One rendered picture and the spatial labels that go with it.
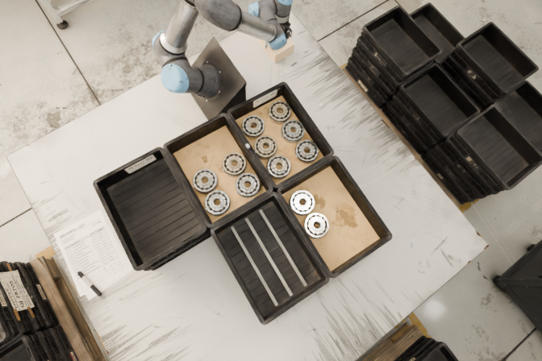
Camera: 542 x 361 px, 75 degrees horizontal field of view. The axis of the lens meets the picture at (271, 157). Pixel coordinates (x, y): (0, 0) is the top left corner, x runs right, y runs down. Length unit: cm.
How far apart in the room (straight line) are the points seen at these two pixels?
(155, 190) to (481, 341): 212
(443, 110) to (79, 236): 210
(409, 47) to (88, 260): 209
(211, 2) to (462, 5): 264
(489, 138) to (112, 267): 207
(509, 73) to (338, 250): 164
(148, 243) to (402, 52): 179
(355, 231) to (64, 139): 139
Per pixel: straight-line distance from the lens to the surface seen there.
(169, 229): 152
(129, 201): 159
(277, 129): 160
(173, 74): 154
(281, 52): 187
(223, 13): 125
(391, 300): 172
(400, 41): 244
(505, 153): 239
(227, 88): 163
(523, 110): 273
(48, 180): 189
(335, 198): 154
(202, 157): 156
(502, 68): 265
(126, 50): 295
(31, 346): 211
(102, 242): 173
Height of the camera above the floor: 230
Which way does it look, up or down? 72 degrees down
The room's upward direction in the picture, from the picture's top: 10 degrees clockwise
